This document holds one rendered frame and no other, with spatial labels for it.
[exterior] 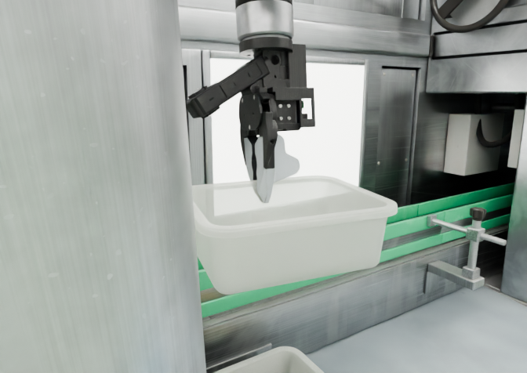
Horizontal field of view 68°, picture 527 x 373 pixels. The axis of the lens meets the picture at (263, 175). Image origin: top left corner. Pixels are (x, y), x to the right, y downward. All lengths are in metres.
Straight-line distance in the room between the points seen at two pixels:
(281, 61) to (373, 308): 0.57
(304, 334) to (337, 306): 0.09
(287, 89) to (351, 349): 0.54
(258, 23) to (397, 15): 0.69
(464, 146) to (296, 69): 0.83
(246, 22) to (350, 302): 0.57
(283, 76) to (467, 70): 0.69
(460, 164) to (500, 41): 0.37
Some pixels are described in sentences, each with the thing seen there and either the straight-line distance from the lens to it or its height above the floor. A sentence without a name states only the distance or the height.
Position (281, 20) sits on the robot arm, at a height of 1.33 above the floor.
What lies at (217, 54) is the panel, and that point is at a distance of 0.78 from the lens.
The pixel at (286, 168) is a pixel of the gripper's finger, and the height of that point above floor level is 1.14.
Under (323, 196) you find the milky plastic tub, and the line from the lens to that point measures 0.57.
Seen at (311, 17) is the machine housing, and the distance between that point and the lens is 0.94.
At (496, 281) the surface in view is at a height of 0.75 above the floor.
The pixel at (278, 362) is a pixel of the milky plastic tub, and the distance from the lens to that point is 0.69.
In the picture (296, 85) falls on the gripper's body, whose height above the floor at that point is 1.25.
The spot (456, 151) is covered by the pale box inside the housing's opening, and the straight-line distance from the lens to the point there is 1.31.
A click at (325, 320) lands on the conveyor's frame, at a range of 0.82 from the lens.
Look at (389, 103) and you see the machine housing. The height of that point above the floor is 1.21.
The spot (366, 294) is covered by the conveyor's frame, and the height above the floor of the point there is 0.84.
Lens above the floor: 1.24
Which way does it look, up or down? 12 degrees down
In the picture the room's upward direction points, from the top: straight up
